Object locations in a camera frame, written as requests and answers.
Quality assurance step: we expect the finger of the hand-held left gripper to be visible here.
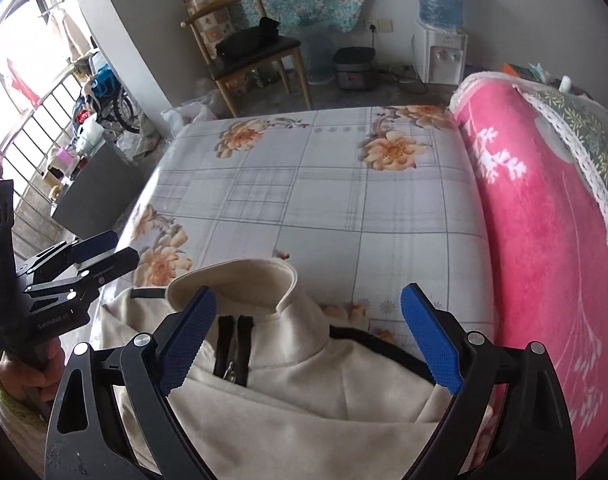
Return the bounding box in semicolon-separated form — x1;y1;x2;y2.
24;246;141;306
16;231;119;281

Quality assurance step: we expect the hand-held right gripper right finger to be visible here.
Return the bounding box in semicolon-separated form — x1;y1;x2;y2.
400;282;576;480

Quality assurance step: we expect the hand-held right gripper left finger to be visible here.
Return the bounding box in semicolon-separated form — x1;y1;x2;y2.
45;286;218;480

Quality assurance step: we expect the cream zip jacket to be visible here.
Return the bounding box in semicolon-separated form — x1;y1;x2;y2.
91;257;500;480

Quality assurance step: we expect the person's left forearm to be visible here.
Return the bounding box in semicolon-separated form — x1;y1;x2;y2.
0;360;52;456

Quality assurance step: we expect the person's left hand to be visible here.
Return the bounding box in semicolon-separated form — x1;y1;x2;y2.
0;334;66;420

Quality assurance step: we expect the grey cabinet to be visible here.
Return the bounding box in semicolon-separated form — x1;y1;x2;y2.
50;141;146;233

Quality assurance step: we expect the metal window railing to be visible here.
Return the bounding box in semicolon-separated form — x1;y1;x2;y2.
0;67;85;241

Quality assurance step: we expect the pink patterned blanket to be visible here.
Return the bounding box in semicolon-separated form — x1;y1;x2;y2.
449;72;608;480

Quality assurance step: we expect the clear plastic bag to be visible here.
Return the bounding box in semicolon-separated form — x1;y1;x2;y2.
161;90;226;139

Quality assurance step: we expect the red hanging garment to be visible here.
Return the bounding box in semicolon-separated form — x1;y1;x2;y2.
6;57;40;107

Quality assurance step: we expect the floral grey bedsheet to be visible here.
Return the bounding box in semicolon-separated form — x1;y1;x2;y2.
96;105;500;361

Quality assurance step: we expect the cream hanging garment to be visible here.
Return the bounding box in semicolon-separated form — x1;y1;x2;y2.
49;7;85;63

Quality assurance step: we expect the wooden chair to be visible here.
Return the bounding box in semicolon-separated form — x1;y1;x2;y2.
180;0;314;118

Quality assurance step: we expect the black bag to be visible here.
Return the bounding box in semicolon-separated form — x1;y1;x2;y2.
215;17;281;58

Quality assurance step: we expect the grey floral lace-trimmed pillow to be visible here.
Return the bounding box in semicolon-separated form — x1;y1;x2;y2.
516;85;608;252

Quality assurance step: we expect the black rice cooker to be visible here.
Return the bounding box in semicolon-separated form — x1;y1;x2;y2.
332;47;377;92

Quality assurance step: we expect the white water dispenser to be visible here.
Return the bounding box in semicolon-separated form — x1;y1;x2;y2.
411;22;469;86

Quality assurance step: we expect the clear plastic container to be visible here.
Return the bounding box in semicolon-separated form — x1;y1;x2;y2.
304;30;337;86

